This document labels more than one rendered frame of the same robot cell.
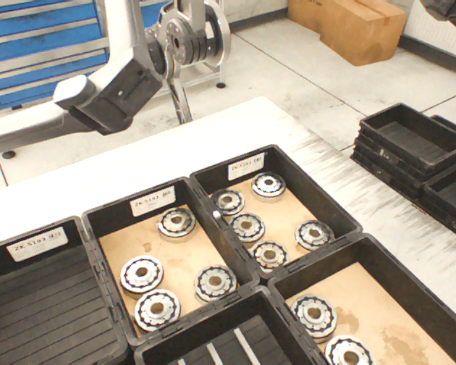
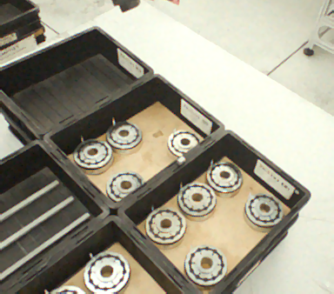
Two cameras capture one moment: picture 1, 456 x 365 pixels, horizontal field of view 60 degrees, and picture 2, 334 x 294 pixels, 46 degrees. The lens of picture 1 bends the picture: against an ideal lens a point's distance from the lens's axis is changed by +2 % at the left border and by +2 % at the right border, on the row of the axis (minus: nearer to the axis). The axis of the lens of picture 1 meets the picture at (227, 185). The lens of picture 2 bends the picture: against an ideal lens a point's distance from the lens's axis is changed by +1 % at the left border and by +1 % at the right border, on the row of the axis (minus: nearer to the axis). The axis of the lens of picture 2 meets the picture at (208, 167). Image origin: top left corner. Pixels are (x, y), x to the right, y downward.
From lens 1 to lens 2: 0.72 m
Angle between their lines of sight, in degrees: 42
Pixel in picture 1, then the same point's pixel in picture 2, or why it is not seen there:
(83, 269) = not seen: hidden behind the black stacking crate
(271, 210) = (235, 223)
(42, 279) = (113, 83)
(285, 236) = (203, 240)
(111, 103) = not seen: outside the picture
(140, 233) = (170, 125)
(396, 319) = not seen: outside the picture
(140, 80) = not seen: outside the picture
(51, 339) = (68, 105)
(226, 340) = (79, 210)
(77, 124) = not seen: outside the picture
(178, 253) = (156, 157)
